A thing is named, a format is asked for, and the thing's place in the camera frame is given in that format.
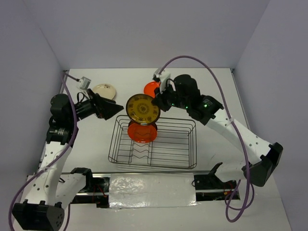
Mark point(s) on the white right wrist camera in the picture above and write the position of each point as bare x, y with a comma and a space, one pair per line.
161, 76

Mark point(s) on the grey wire dish rack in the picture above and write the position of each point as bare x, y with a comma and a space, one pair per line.
175, 146

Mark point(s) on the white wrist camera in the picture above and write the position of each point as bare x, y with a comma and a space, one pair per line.
161, 76
83, 83

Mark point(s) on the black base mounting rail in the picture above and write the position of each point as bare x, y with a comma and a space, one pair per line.
207, 188

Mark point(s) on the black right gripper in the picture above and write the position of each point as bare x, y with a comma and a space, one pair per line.
159, 99

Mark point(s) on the silver foil covered block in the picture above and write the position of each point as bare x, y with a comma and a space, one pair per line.
151, 190

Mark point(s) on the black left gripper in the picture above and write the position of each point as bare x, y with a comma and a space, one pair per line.
102, 108

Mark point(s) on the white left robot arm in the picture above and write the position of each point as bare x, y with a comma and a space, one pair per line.
43, 207

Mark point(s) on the brown yellow patterned plate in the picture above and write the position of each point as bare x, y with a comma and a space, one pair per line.
141, 110

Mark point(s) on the cream plate with brown patch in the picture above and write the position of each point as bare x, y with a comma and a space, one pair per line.
105, 91

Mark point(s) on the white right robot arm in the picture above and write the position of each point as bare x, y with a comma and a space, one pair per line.
260, 157

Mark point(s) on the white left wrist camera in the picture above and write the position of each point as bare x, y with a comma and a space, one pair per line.
83, 83

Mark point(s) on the orange plastic plate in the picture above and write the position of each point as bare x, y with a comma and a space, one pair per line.
149, 88
142, 134

